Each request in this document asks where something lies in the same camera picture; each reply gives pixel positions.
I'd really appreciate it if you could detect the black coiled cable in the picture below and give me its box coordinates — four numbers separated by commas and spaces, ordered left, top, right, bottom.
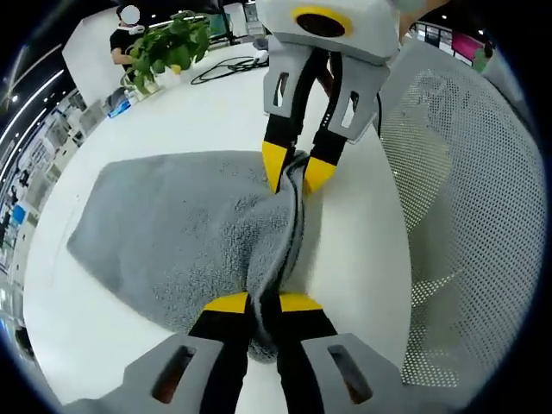
189, 55, 268, 86

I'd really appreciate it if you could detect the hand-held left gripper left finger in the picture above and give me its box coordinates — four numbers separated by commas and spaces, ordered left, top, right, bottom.
62, 292, 251, 414

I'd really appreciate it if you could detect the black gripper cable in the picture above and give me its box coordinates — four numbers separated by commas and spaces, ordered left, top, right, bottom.
374, 92, 386, 140

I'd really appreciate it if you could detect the green potted plant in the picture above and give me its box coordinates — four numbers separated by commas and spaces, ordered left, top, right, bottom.
122, 10, 212, 94

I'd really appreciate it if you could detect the white mesh chair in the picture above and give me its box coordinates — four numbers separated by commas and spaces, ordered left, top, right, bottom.
379, 41, 547, 389

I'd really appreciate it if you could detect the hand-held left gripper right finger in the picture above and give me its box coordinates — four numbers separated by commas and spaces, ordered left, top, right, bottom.
275, 293, 409, 414

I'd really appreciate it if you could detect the grey towel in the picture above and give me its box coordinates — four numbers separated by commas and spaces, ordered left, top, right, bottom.
66, 149, 323, 367

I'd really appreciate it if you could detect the blue packet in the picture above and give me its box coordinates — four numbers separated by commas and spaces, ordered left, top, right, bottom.
106, 86, 139, 120

